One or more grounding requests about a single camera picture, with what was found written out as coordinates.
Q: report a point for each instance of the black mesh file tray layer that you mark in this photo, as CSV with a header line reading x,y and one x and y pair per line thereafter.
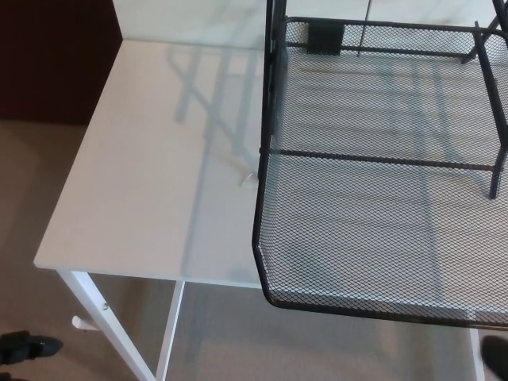
x,y
357,238

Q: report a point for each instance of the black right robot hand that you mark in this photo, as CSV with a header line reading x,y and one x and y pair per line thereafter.
x,y
498,357

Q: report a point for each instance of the dark brown wooden panel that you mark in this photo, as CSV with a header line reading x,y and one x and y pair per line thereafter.
x,y
55,59

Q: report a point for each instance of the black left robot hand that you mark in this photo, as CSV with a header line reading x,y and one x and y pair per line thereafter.
x,y
28,347

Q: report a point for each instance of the white metal table leg frame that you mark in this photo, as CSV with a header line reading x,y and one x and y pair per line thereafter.
x,y
99,313
478,357

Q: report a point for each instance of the white peg on table leg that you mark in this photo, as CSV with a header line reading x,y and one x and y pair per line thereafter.
x,y
82,323

